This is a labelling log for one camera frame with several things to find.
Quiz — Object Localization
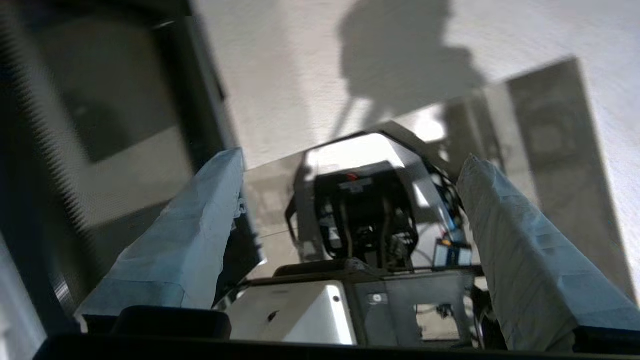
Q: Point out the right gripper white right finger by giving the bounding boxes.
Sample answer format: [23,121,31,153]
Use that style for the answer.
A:
[456,154,640,352]

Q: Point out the silver black robot base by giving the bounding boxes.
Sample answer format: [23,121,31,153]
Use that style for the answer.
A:
[285,120,481,273]

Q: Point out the black glass microwave door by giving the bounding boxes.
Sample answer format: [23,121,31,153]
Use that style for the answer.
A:
[0,0,266,336]

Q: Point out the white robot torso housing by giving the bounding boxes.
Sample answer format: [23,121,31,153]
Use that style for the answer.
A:
[222,280,358,346]

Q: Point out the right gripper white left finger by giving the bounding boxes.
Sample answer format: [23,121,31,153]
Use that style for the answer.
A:
[75,147,246,321]

